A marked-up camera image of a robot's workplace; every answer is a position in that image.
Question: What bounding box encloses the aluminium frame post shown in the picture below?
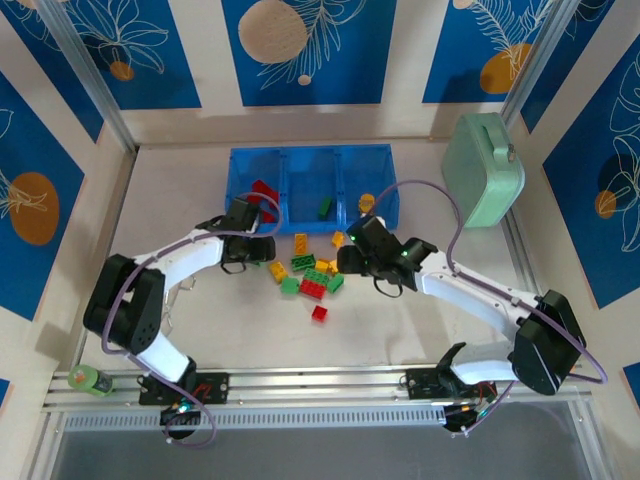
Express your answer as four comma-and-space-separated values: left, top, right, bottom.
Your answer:
499, 0, 591, 129
37, 0, 140, 154

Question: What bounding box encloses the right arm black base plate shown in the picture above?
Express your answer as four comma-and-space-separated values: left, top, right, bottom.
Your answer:
405, 367, 499, 401

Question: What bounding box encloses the aluminium side rail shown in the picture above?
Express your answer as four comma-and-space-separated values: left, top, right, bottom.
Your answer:
502, 214, 546, 301

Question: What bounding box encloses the small black electronics board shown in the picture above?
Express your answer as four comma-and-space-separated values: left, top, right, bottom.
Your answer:
159, 403, 204, 427
442, 402, 491, 435

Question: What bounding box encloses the grey slotted cable duct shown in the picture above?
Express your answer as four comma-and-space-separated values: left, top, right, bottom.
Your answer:
62, 407, 449, 432

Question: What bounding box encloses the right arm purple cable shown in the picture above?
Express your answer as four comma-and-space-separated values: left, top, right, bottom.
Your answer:
372, 179, 609, 439

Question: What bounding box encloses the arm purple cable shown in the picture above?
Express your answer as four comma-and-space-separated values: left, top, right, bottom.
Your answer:
372, 179, 609, 439
102, 189, 284, 449

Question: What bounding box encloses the long red lego brick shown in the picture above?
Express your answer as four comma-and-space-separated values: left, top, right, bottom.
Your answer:
249, 179, 281, 202

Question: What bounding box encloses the blue three-compartment plastic bin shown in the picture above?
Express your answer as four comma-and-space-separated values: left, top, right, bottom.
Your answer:
223, 143, 401, 237

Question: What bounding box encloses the mint green carrying case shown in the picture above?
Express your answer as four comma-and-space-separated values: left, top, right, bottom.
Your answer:
440, 112, 526, 230

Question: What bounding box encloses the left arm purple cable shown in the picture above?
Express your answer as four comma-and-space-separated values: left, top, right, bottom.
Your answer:
102, 189, 284, 449

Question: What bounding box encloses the aluminium mounting rail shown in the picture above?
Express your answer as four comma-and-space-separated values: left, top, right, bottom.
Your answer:
42, 367, 596, 419

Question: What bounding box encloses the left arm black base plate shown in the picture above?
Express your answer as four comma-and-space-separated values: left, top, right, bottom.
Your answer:
138, 372, 231, 406

